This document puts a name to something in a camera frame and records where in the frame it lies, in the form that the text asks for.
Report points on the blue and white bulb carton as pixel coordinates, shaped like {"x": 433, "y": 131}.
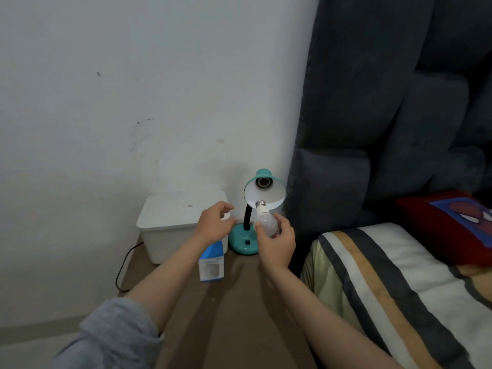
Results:
{"x": 212, "y": 265}

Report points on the person's left hand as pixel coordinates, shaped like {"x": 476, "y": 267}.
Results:
{"x": 211, "y": 226}

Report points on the striped bed blanket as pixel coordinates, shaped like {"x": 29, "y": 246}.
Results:
{"x": 399, "y": 292}

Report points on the teal desk lamp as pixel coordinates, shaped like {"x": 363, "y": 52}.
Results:
{"x": 265, "y": 190}

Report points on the white light bulb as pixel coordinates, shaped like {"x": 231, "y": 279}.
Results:
{"x": 269, "y": 222}

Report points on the person's right forearm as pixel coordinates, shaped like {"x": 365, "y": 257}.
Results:
{"x": 319, "y": 315}

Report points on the red printed pillow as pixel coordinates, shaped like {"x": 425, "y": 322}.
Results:
{"x": 442, "y": 226}

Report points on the person's left forearm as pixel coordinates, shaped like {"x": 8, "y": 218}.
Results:
{"x": 173, "y": 278}

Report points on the person's left thumb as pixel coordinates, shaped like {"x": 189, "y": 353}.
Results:
{"x": 229, "y": 224}

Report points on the person's right thumb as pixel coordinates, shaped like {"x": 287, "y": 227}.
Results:
{"x": 261, "y": 231}

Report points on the dark grey padded headboard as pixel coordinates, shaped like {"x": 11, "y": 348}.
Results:
{"x": 384, "y": 103}

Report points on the grey sleeve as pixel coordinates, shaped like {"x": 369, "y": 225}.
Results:
{"x": 111, "y": 338}

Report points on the white plastic storage box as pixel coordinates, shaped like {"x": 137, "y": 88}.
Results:
{"x": 169, "y": 222}

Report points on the person's right hand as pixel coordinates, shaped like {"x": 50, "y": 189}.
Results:
{"x": 277, "y": 250}

